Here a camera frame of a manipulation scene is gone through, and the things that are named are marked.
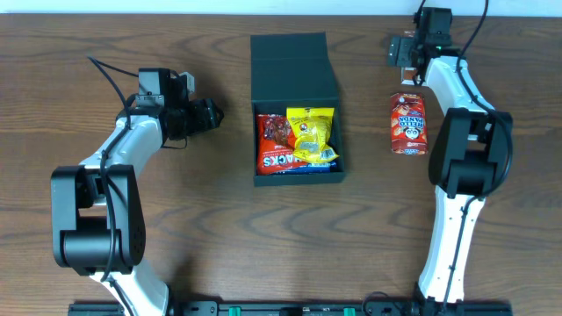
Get brown drink carton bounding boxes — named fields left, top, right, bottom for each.
left=400, top=29, right=422, bottom=86

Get Hello Panda biscuit box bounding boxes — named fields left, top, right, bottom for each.
left=390, top=92, right=429, bottom=155

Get red Hacks candy bag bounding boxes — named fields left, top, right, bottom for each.
left=256, top=114, right=307, bottom=176

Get black gift box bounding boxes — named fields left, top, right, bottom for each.
left=250, top=32, right=346, bottom=187

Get yellow snack bag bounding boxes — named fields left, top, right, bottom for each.
left=286, top=107, right=339, bottom=163

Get blue cookie packet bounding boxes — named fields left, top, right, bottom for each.
left=281, top=162, right=337, bottom=175

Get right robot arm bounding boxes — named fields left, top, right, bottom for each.
left=387, top=4, right=514, bottom=315

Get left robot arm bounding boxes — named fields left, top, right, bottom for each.
left=51, top=68, right=224, bottom=315

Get left black cable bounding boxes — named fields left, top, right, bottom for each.
left=86, top=55, right=190, bottom=316

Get black cable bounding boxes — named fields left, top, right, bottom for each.
left=412, top=0, right=515, bottom=316
left=86, top=55, right=190, bottom=316

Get right black cable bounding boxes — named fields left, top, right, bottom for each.
left=412, top=0, right=515, bottom=316

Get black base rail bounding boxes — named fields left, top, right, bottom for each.
left=68, top=300, right=513, bottom=316

